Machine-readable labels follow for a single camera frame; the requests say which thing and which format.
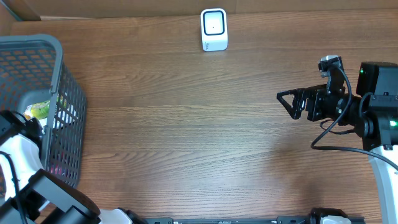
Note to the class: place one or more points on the grey plastic basket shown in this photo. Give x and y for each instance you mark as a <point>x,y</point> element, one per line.
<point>33,71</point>

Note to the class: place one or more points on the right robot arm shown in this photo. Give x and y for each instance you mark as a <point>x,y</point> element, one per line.
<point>371,111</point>

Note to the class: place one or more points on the green yellow snack pack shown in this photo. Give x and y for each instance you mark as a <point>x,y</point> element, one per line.
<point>37,110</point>

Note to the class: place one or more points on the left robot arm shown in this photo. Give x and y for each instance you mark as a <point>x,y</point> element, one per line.
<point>42,166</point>

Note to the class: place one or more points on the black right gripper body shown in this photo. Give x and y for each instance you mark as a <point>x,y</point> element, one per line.
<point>320,103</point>

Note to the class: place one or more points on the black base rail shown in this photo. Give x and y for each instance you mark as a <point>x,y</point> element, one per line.
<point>278,220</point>

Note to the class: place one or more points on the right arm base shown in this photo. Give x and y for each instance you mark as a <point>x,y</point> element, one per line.
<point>328,216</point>

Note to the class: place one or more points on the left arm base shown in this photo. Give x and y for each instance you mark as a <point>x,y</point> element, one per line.
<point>120,216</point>

